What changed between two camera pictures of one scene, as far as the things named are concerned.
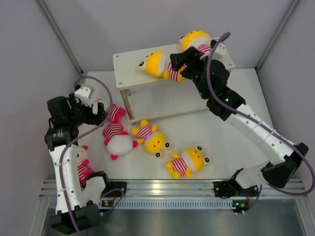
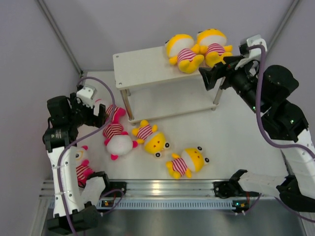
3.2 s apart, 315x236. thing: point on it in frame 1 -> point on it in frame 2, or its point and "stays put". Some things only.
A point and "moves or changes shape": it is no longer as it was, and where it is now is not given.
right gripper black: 178,60 -> 209,75
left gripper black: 93,119 stays put
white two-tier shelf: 147,97 stays put
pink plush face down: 118,141 stays put
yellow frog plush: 154,63 -> 178,49
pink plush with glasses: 84,170 stays put
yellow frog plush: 154,142 stays put
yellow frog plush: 191,160 stays put
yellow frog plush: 200,39 moves or changes shape
